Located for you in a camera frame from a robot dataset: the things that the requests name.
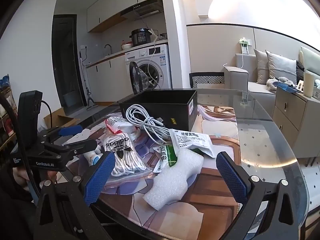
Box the black pressure cooker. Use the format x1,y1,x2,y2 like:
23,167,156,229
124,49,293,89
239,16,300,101
131,28,152,47

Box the white wall cabinets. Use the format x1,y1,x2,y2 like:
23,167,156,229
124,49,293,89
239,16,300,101
87,0,163,33

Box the white cylinder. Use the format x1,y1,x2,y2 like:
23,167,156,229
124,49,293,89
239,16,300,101
303,70,315,98

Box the small white blue toy figure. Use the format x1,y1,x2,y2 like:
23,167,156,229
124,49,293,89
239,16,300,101
84,144,104,167

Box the white medicine packet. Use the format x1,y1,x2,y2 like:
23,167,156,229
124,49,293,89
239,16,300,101
169,129,216,158

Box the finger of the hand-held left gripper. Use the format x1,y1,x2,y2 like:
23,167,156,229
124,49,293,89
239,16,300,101
41,139,98,159
37,125,83,143

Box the grey pillow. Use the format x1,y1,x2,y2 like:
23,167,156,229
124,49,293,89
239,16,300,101
265,50,297,85
254,49,269,84

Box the bag of white shoelaces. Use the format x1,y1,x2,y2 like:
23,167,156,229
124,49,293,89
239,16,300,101
101,134,153,188

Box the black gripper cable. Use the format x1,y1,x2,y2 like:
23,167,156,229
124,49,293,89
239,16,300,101
0,94,53,200

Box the white washing machine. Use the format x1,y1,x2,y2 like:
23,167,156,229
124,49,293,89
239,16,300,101
125,44,173,93

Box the patterned back chair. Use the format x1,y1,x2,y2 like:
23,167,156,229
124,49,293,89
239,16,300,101
189,72,225,89

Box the white counter cabinet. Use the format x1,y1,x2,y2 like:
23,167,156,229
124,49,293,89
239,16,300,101
85,55,128,105

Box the cluttered shelf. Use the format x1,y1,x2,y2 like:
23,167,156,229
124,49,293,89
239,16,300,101
0,74,18,153

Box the flat mop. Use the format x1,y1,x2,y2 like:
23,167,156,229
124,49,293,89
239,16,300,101
79,51,97,112

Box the green and white packet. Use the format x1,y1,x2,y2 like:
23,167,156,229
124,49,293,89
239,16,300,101
153,144,179,174

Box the grey white charging cable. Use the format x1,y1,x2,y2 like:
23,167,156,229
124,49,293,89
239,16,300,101
126,104,175,145

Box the person's left hand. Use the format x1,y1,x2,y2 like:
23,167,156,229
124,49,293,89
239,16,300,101
11,167,34,189

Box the black cardboard box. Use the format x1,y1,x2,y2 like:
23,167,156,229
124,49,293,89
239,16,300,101
119,89,198,130

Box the wall outlet with charger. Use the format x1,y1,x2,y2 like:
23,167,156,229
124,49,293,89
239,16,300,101
239,37,252,54

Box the red and white packet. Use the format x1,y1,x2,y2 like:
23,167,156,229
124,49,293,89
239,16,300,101
104,116,140,136

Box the blue tray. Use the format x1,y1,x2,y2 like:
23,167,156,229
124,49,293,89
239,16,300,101
274,81,304,94

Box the brown cardboard box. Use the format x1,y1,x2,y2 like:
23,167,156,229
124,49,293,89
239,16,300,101
44,107,80,130

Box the grey fluffy throw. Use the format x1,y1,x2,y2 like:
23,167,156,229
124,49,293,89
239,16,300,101
266,76,294,90

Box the white foam piece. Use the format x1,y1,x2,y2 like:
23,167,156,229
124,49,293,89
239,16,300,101
143,147,204,211

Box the range hood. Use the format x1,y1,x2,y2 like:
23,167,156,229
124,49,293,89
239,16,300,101
120,0,164,20

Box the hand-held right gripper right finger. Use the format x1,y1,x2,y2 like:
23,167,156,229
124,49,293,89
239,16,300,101
215,151,297,240

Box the beige drawer cabinet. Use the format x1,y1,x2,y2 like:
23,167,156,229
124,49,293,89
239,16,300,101
272,82,320,159

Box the black garment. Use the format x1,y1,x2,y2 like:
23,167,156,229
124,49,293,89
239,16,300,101
296,60,305,79

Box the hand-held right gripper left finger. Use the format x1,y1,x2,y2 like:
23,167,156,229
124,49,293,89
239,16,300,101
35,151,117,240

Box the grey sofa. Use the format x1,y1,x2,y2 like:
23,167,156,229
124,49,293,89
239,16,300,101
223,46,320,100

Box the printed desk mat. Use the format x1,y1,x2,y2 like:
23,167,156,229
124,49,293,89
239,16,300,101
62,105,244,230

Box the thin white cable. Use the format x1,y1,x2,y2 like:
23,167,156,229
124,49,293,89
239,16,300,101
147,29,161,87

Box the dark door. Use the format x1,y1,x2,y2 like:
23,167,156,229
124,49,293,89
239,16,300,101
52,14,84,110

